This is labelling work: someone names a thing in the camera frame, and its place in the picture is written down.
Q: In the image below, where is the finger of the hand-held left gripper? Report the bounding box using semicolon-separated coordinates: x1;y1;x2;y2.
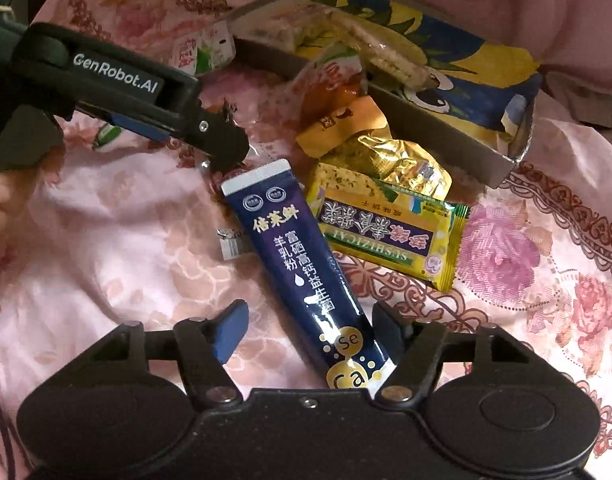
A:
110;104;251;173

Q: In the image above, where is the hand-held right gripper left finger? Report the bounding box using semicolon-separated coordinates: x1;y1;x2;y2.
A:
93;299;250;408

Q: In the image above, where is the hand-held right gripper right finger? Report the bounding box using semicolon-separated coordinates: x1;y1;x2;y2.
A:
370;301;523;408

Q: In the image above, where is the yellow biscuit packet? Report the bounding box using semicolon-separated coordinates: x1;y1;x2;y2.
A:
305;162;471;295

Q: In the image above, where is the dark blue stick sachet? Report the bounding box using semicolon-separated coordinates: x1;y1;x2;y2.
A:
220;158;393;392

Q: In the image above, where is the clear packet with orange snack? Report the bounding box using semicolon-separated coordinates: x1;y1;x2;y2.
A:
292;52;372;126

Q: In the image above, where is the gold foil snack packet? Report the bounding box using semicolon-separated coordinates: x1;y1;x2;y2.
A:
336;127;453;202

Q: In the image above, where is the blue and yellow cardboard box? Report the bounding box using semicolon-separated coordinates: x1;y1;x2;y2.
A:
221;0;543;190

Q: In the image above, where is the person's left hand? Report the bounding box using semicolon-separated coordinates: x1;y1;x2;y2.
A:
0;147;67;266

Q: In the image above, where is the small clear wrapper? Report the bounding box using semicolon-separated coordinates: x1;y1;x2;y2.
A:
216;229;248;262

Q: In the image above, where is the long rice cracker packet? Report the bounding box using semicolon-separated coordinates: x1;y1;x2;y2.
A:
330;10;443;92

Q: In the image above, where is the pink curtain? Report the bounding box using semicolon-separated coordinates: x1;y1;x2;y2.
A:
306;0;612;128

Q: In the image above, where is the black cable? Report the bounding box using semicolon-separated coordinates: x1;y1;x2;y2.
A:
0;372;18;480

